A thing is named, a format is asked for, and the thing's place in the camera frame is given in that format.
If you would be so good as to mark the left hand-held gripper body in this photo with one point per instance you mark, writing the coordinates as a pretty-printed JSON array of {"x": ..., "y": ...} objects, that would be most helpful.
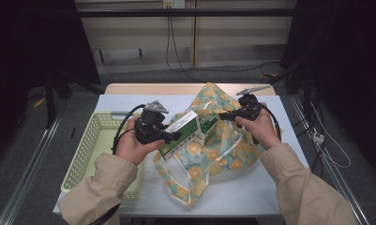
[{"x": 149, "y": 128}]

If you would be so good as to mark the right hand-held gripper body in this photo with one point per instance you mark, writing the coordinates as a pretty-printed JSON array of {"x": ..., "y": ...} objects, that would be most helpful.
[{"x": 251, "y": 109}]

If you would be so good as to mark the green and white box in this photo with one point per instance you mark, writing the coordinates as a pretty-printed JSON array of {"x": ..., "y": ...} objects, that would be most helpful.
[{"x": 182, "y": 137}]

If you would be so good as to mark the fruit-print fabric bag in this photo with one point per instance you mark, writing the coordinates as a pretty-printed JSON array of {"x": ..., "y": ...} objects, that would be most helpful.
[{"x": 213, "y": 156}]

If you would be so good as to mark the cream perforated plastic basket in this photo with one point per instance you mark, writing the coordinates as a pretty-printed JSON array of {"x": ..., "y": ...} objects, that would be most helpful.
[{"x": 95, "y": 146}]

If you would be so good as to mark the person's right hand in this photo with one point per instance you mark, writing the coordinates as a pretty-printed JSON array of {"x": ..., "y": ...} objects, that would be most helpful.
[{"x": 263, "y": 132}]

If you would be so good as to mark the person's left hand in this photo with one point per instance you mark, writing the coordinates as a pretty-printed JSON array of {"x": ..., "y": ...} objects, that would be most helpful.
[{"x": 129, "y": 146}]

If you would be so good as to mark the white power strip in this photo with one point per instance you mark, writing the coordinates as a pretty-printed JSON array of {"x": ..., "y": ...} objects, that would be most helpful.
[{"x": 319, "y": 137}]

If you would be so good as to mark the white table sheet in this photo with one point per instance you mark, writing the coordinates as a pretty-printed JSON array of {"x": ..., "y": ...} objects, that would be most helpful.
[{"x": 254, "y": 193}]

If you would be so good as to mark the black metal stand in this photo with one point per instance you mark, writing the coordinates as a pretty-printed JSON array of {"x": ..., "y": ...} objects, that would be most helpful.
[{"x": 50, "y": 103}]

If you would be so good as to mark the dark horizontal beam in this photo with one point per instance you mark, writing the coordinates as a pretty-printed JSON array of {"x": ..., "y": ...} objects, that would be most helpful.
[{"x": 207, "y": 12}]

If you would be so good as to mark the yellow tape strip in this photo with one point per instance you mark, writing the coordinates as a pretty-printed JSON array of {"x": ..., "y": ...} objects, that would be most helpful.
[{"x": 39, "y": 102}]

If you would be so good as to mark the aluminium frame rail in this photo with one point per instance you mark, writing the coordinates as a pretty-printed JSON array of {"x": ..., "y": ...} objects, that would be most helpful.
[
  {"x": 341, "y": 184},
  {"x": 29, "y": 175}
]

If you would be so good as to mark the white wall socket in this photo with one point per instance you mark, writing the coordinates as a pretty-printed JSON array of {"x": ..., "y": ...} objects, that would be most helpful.
[{"x": 177, "y": 3}]

